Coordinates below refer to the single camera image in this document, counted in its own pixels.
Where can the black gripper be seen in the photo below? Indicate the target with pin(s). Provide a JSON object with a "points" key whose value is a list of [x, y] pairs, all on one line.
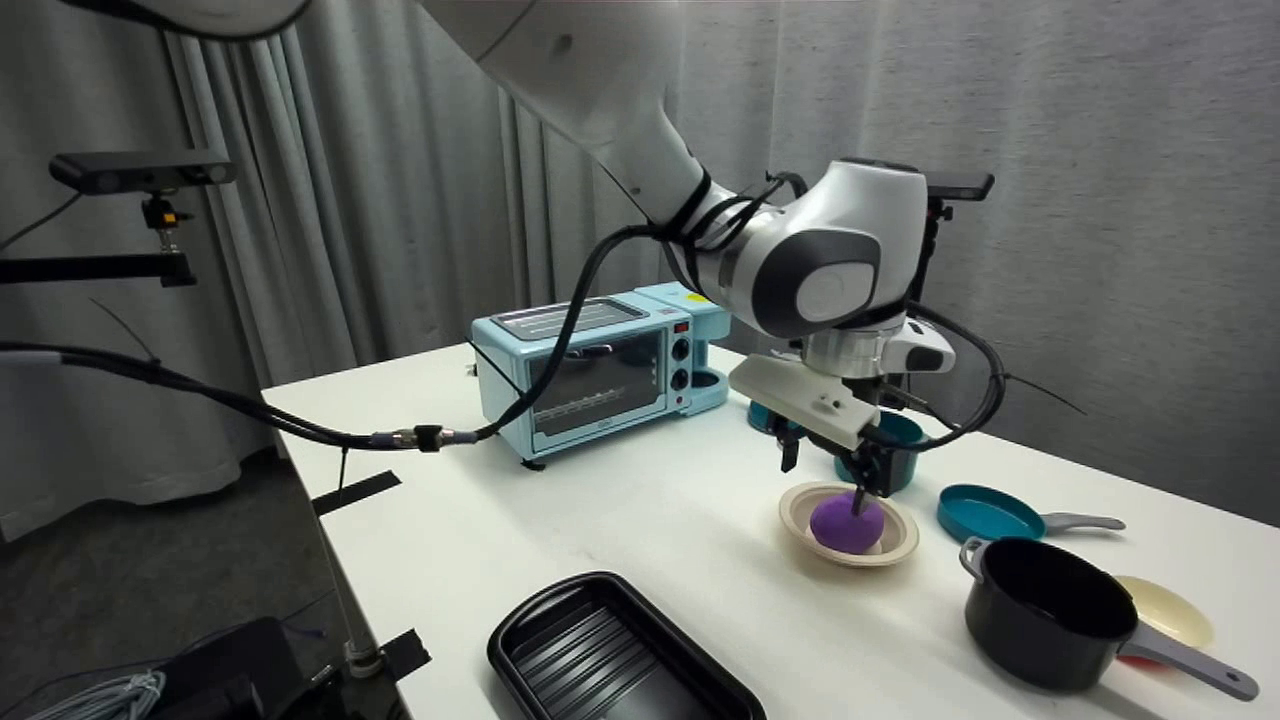
{"points": [[865, 463]]}

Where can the purple round toy object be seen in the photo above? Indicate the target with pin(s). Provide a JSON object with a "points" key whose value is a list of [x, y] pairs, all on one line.
{"points": [[843, 525]]}

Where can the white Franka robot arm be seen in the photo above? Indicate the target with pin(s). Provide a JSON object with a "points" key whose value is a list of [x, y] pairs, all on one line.
{"points": [[612, 95]]}

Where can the beige plate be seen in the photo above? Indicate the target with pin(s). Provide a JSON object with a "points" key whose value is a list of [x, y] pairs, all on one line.
{"points": [[901, 544]]}

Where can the teal toy pot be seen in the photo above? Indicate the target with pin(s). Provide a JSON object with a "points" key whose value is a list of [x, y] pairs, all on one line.
{"points": [[906, 463]]}

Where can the teal toy frying pan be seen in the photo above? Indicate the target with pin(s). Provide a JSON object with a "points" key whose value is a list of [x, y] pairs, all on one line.
{"points": [[988, 514]]}

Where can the light blue toy oven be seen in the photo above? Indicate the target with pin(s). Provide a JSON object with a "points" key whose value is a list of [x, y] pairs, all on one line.
{"points": [[600, 364]]}

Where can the black baking tray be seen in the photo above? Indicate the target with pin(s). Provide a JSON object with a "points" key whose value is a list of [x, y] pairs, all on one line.
{"points": [[606, 663]]}

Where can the black stand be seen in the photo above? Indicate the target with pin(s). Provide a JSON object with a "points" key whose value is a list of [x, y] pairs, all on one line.
{"points": [[961, 187]]}

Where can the small cream dish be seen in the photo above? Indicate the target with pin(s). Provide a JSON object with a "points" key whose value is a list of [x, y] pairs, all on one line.
{"points": [[1175, 610]]}

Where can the black table clamp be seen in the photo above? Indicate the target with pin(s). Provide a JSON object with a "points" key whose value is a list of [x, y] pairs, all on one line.
{"points": [[402, 654]]}

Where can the black tape strip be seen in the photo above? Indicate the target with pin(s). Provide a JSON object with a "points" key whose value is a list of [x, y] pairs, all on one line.
{"points": [[355, 493]]}

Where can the clear plastic bag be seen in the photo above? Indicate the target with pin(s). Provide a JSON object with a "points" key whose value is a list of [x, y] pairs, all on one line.
{"points": [[84, 699]]}

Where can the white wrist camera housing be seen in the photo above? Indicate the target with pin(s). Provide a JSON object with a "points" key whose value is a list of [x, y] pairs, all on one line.
{"points": [[807, 399]]}

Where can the black camera on clamp arm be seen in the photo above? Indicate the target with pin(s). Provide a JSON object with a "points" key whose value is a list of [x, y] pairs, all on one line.
{"points": [[142, 168]]}

